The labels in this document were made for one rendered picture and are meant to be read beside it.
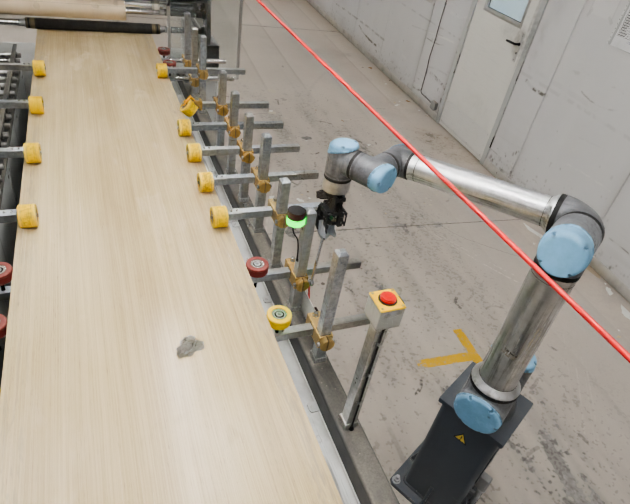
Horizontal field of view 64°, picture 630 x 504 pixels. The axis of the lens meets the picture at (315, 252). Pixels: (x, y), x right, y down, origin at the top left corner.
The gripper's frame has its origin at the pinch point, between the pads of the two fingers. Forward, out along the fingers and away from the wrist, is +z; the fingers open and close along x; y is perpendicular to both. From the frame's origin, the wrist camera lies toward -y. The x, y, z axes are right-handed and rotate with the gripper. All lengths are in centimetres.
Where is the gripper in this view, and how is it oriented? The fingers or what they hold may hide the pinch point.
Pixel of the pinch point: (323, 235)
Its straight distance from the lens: 177.9
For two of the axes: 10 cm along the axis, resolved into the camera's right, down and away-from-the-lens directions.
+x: 9.2, -1.1, 3.7
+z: -1.5, 7.8, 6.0
